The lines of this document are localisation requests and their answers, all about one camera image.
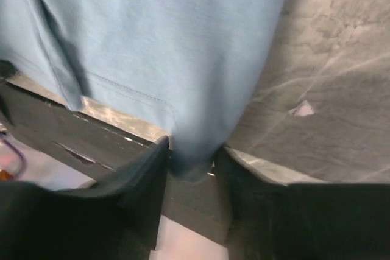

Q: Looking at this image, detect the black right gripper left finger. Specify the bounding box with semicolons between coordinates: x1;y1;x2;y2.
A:
1;137;169;259

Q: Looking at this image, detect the black base crossbar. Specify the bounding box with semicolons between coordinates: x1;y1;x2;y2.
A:
1;82;229;245

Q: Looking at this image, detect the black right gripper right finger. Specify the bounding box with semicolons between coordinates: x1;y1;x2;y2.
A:
214;148;389;259

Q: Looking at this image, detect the grey-blue t-shirt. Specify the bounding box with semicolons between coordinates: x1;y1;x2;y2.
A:
1;0;284;181

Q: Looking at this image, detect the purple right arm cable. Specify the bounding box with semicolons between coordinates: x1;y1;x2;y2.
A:
0;133;28;181

